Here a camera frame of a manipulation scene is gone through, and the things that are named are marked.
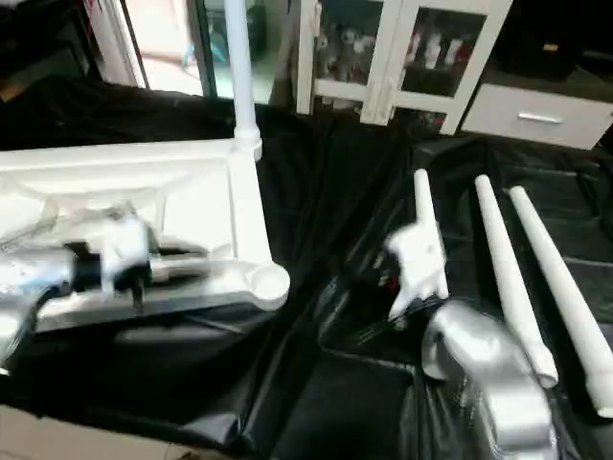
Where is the white plastic table leg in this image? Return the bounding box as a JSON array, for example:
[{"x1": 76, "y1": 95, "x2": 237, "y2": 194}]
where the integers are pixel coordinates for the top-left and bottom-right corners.
[
  {"x1": 413, "y1": 169, "x2": 452, "y2": 300},
  {"x1": 475, "y1": 174, "x2": 560, "y2": 390},
  {"x1": 508, "y1": 186, "x2": 613, "y2": 421},
  {"x1": 224, "y1": 0, "x2": 262, "y2": 160}
]

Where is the white plastic table top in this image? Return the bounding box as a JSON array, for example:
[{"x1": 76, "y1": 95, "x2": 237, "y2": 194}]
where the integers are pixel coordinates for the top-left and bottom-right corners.
[{"x1": 0, "y1": 139, "x2": 291, "y2": 333}]

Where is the white drawer unit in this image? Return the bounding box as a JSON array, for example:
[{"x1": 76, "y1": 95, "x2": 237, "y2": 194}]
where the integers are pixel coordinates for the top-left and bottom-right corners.
[{"x1": 461, "y1": 83, "x2": 613, "y2": 152}]

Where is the white glass door cabinet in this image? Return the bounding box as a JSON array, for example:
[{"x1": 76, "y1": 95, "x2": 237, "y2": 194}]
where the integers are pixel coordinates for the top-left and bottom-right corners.
[{"x1": 294, "y1": 0, "x2": 514, "y2": 136}]

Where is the black table mat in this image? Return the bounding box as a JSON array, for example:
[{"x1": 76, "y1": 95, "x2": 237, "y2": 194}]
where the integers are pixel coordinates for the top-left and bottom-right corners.
[{"x1": 0, "y1": 75, "x2": 613, "y2": 460}]

